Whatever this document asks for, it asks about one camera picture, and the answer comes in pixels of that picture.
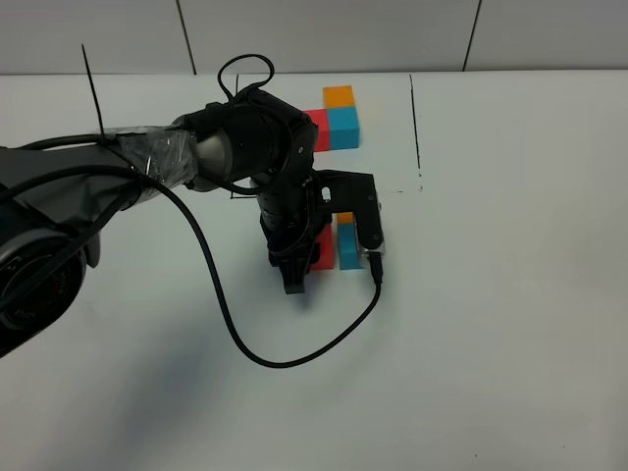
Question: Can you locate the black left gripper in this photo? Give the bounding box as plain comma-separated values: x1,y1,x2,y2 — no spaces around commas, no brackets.
256,171,332,294

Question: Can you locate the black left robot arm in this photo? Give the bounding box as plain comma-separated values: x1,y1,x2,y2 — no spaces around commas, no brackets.
1,86,329,353

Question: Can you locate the template red cube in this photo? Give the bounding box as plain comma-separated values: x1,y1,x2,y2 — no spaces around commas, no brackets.
305,109,331,152

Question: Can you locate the template blue cube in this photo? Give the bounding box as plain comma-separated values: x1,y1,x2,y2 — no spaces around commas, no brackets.
327,106,360,150

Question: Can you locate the template orange cube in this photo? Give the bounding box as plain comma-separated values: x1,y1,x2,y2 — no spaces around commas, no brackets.
323,85,355,109

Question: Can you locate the loose orange cube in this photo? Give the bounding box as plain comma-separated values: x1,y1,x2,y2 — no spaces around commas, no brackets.
337,212,354,226

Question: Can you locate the left camera black cable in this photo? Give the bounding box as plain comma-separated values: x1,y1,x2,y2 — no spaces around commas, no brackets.
0,164,385,369

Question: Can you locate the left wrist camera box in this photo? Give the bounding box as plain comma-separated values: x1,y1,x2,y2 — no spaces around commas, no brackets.
314,170,385,252

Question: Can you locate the black cable tie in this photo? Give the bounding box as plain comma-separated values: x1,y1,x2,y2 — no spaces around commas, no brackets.
80,43,106,145

